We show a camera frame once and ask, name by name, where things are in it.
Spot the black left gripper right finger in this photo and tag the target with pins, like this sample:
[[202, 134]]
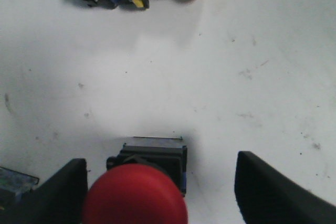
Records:
[[265, 195]]

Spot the green button front left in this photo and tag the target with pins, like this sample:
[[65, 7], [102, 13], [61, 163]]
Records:
[[14, 186]]

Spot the red button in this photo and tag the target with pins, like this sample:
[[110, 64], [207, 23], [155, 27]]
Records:
[[146, 182]]

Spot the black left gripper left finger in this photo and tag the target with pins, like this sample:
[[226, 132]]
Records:
[[58, 200]]

